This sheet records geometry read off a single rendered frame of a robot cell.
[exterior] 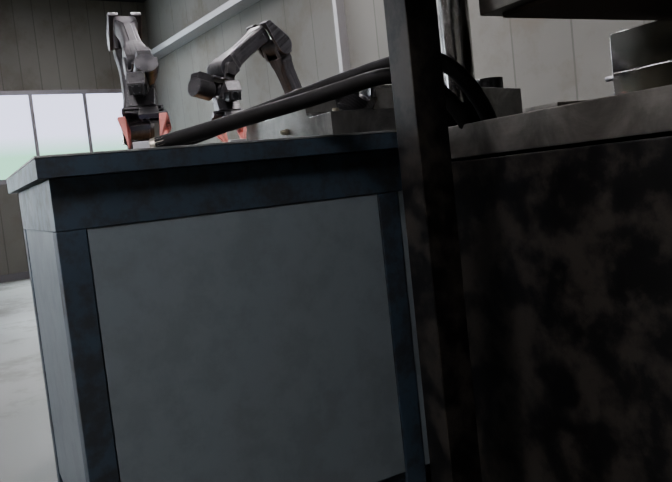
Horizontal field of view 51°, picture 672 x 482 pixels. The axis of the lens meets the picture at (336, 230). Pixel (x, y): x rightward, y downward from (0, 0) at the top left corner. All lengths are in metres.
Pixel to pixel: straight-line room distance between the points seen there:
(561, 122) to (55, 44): 7.97
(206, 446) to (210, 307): 0.26
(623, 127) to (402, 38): 0.35
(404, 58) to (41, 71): 7.75
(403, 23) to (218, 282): 0.58
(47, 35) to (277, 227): 7.57
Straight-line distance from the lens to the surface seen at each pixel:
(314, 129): 1.65
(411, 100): 1.11
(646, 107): 1.05
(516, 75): 4.18
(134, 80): 1.81
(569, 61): 3.96
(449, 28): 1.42
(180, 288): 1.33
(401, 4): 1.14
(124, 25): 2.10
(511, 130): 1.22
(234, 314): 1.36
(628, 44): 1.67
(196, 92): 2.09
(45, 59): 8.77
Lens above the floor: 0.71
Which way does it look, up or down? 4 degrees down
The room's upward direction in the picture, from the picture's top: 6 degrees counter-clockwise
